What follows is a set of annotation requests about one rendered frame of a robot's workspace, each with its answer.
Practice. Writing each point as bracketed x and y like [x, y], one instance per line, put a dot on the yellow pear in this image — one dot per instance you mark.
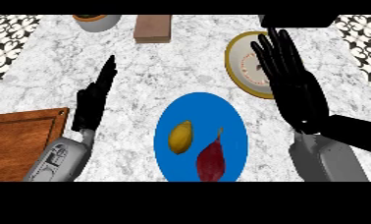
[179, 137]

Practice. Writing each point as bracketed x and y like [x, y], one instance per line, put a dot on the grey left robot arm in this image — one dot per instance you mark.
[60, 159]

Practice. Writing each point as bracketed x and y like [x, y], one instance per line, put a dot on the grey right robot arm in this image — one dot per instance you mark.
[325, 159]

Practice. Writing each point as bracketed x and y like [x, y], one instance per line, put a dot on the white bowl with yellow rim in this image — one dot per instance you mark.
[243, 70]

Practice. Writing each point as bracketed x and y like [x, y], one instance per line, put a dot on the black appliance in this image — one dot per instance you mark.
[296, 20]

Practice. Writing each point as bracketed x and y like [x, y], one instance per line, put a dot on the grey plant pot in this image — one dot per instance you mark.
[97, 23]

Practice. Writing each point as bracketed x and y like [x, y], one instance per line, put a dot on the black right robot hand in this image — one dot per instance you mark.
[296, 93]

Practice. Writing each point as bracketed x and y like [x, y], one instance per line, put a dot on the blue plate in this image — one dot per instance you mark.
[200, 137]

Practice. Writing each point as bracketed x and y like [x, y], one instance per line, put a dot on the dark red vegetable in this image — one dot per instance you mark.
[210, 162]

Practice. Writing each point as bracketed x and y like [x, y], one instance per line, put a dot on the brown wooden block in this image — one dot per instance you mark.
[151, 28]

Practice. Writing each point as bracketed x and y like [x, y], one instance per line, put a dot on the brown wooden cutting board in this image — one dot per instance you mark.
[26, 144]

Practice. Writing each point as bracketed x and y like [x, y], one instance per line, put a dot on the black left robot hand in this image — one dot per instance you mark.
[91, 98]

